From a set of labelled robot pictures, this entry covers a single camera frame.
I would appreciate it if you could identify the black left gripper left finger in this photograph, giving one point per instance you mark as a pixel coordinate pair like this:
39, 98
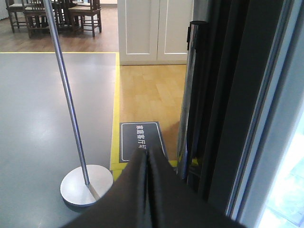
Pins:
125, 205

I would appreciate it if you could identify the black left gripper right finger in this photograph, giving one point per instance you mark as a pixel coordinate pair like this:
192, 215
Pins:
173, 204

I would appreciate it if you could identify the silver pole round base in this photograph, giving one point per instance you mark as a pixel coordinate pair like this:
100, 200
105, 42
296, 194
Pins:
85, 185

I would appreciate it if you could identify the dark floor sign sticker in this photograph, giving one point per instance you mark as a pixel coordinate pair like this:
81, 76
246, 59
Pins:
134, 135

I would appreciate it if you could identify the white panelled cabinet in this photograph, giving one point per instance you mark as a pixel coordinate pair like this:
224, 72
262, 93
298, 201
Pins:
153, 32

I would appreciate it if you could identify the dark wooden chair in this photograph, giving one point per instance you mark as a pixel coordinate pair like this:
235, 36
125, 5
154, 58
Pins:
38, 15
90, 17
13, 9

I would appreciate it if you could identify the chrome stanchion post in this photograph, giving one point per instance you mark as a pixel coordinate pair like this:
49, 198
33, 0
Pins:
196, 40

